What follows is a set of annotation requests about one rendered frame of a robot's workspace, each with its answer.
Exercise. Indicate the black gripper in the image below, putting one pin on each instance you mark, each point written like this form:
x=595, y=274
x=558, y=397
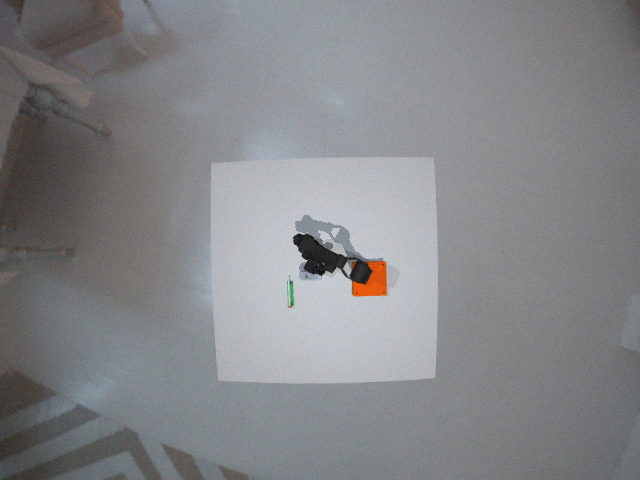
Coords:
x=328, y=265

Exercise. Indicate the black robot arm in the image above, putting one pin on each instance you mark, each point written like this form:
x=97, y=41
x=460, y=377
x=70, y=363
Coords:
x=306, y=243

